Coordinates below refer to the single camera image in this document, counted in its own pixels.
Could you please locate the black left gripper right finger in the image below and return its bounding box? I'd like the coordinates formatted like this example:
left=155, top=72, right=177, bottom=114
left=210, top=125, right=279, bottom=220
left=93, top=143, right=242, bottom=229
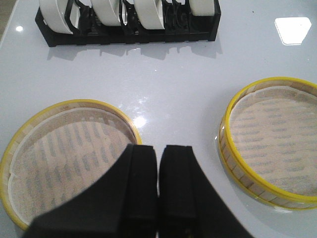
left=158, top=145, right=251, bottom=238

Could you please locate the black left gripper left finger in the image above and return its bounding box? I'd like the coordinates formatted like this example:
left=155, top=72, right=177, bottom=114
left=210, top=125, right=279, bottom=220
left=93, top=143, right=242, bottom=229
left=24, top=144, right=158, bottom=238

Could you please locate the bamboo steamer tray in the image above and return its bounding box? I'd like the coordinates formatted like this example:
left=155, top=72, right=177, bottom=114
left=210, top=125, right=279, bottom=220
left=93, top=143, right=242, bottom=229
left=0, top=99, right=142, bottom=230
left=218, top=77, right=317, bottom=210

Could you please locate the black dish rack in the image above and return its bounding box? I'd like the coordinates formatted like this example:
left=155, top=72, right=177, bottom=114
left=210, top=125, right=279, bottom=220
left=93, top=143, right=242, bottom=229
left=35, top=0, right=221, bottom=47

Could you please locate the white bowl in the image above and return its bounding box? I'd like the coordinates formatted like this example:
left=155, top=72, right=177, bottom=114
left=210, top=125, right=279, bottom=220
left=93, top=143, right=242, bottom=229
left=189, top=0, right=215, bottom=16
left=39, top=0, right=80, bottom=34
left=134, top=0, right=164, bottom=30
left=91, top=0, right=121, bottom=26

